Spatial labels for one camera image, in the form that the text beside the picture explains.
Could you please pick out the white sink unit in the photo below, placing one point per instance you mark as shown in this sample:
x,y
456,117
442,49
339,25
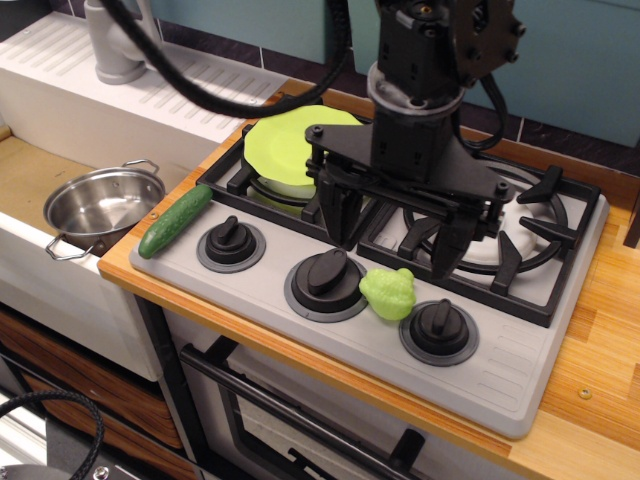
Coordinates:
x,y
58,120

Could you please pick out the black stove knob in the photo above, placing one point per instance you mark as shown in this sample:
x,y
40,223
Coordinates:
x,y
231,247
439,333
324,288

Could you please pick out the wooden drawer fronts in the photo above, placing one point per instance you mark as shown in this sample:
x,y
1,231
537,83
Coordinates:
x,y
138,424

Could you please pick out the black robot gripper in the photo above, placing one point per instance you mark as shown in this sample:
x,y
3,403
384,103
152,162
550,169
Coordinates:
x,y
410,156

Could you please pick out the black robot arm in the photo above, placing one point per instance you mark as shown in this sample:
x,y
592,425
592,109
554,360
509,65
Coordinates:
x,y
430,53

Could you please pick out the dark green toy pickle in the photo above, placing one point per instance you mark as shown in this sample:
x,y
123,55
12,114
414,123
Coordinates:
x,y
174,220

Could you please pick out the black left stove knob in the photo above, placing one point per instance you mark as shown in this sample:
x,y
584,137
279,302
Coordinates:
x,y
231,247

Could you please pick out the stainless steel pot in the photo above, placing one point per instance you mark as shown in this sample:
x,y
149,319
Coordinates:
x,y
92,212

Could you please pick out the oven door with handle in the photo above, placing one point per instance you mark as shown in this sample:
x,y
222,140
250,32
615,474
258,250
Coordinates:
x,y
212,364

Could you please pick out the lime green plate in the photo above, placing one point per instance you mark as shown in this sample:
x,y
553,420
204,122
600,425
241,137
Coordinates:
x,y
277,149

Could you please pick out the black burner grate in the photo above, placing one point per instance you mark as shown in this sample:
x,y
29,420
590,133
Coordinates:
x,y
284,209
568,218

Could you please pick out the black right burner grate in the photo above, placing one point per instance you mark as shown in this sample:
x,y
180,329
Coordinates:
x,y
568,218

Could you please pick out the black middle stove knob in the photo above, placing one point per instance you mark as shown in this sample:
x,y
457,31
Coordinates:
x,y
324,288

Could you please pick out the black left burner grate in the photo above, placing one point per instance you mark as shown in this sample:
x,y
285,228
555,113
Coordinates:
x,y
284,209

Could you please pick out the light green toy cauliflower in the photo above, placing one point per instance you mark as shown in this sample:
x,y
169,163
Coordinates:
x,y
390,293

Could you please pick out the black right stove knob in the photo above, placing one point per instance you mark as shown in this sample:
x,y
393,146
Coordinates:
x,y
439,333

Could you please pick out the grey toy stove top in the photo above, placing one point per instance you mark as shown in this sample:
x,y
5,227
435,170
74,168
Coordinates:
x,y
481,343

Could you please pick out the grey toy faucet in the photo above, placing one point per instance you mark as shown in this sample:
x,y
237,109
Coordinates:
x,y
118,60

